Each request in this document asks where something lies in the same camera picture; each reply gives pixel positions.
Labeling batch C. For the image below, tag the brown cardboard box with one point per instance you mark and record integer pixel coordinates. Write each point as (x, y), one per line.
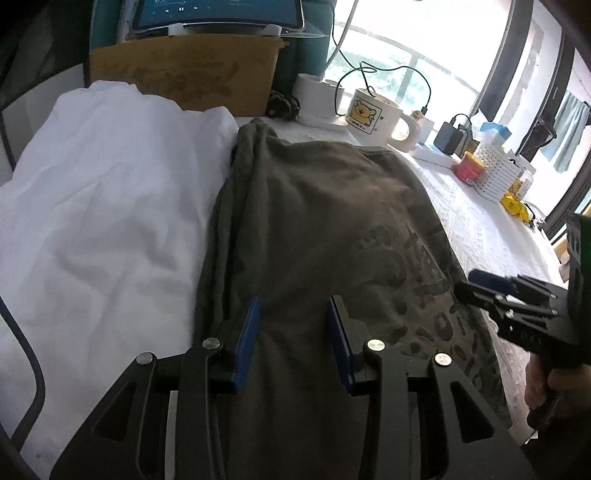
(197, 71)

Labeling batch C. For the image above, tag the white desk lamp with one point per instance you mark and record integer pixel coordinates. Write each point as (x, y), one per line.
(318, 96)

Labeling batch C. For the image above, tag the white usb charger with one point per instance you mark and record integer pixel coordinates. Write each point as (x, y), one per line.
(426, 126)

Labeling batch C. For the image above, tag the red tin can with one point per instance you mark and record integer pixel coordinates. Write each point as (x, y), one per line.
(469, 168)

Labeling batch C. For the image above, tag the white perforated plastic basket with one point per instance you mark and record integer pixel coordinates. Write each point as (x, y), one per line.
(499, 174)

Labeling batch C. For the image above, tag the yellow duck snack bag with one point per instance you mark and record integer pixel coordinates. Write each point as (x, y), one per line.
(515, 208)

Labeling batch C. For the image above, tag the black power adapter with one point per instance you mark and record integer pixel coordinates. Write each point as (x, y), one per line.
(449, 138)

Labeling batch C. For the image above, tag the blue screen tablet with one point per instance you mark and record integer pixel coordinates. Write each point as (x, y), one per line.
(153, 15)

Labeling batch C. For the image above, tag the person right hand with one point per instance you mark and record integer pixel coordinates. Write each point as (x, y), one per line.
(539, 385)

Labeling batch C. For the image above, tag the clear jar white lid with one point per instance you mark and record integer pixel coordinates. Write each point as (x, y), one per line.
(524, 180)

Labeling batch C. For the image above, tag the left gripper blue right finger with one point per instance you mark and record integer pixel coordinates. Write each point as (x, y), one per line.
(349, 337)

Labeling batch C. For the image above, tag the hanging teal towel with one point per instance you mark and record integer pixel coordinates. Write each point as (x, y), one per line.
(570, 121)

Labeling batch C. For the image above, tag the white garment black trim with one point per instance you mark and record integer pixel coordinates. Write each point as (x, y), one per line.
(103, 233)

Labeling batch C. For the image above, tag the dark grey t-shirt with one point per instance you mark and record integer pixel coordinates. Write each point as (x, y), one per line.
(294, 225)

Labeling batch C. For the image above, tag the white power strip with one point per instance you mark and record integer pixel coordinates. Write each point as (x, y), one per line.
(432, 155)

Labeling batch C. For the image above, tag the blue white pack in basket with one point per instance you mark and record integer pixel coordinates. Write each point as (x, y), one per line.
(493, 134)

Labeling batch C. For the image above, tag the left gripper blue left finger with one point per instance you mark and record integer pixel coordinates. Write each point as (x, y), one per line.
(239, 337)

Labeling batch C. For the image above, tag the cream cartoon mug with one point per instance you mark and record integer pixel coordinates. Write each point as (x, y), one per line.
(372, 120)

